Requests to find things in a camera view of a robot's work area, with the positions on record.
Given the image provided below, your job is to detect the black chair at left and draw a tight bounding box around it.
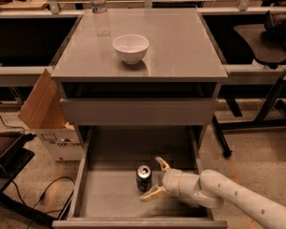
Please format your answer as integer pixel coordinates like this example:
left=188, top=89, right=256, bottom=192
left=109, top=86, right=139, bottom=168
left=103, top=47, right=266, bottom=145
left=0, top=132, right=54, bottom=228

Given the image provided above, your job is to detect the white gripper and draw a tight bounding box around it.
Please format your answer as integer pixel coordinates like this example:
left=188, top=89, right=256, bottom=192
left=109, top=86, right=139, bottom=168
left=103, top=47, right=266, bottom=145
left=140, top=156, right=200, bottom=202

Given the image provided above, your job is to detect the dark pepsi can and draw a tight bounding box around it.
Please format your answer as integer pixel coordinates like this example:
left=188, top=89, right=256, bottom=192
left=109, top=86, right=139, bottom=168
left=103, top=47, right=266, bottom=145
left=136, top=165, right=153, bottom=192

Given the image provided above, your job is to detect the white bowl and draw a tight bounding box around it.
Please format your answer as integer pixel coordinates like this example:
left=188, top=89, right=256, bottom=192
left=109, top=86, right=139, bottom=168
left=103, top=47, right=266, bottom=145
left=112, top=34, right=150, bottom=64

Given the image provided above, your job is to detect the cardboard box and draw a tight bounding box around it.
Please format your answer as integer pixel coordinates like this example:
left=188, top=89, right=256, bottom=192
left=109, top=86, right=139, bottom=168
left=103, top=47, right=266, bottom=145
left=18, top=70, right=82, bottom=161

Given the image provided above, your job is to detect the grey top drawer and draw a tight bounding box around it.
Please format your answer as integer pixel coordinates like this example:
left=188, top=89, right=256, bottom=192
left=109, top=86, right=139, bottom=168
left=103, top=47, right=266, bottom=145
left=59, top=82, right=219, bottom=127

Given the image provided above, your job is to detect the grey drawer cabinet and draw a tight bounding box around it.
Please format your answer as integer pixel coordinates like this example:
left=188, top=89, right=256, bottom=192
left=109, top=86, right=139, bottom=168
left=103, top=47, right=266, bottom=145
left=50, top=7, right=229, bottom=229

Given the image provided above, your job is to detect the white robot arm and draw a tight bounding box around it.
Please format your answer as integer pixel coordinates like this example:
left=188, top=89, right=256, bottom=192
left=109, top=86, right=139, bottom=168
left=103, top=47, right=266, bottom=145
left=140, top=156, right=286, bottom=229

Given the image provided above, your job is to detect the clear plastic water bottle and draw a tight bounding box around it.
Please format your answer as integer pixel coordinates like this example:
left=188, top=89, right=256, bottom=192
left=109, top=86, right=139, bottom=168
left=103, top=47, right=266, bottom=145
left=90, top=0, right=111, bottom=35

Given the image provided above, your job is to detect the black floor cable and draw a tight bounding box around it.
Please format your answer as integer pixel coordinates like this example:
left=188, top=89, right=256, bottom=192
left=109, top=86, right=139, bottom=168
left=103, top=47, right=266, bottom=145
left=0, top=100, right=76, bottom=229

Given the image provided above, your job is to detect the open grey middle drawer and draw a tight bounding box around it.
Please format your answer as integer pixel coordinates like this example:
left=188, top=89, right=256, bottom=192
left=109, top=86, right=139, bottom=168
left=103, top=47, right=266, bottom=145
left=52, top=127, right=227, bottom=229

